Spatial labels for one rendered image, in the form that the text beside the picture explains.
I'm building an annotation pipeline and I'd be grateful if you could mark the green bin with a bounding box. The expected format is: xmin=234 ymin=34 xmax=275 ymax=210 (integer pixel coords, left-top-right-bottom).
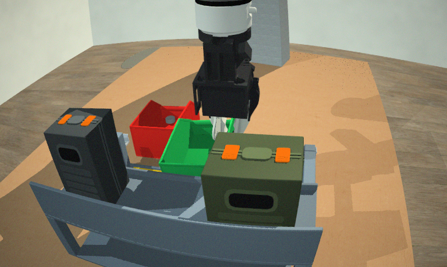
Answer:
xmin=158 ymin=118 xmax=215 ymax=177

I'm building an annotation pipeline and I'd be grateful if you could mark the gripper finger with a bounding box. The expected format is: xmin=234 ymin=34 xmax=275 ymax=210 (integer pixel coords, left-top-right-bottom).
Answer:
xmin=233 ymin=77 xmax=260 ymax=133
xmin=209 ymin=116 xmax=228 ymax=140

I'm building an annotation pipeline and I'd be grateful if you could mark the red bin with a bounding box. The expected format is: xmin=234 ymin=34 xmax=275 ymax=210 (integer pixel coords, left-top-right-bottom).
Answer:
xmin=129 ymin=100 xmax=200 ymax=159

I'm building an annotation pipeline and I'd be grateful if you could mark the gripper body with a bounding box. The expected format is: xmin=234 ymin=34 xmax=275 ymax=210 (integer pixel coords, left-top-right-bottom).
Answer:
xmin=193 ymin=27 xmax=255 ymax=119

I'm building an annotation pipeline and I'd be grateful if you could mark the dark grey tool case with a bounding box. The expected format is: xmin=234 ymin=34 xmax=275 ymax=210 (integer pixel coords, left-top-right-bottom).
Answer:
xmin=44 ymin=108 xmax=130 ymax=204

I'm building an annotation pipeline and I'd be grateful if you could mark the olive green tool case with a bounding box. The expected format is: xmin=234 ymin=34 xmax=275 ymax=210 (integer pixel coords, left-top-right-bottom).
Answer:
xmin=201 ymin=132 xmax=304 ymax=227

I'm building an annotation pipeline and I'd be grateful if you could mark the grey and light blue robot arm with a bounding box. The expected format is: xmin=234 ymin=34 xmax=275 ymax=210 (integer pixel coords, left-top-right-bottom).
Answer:
xmin=195 ymin=0 xmax=257 ymax=61

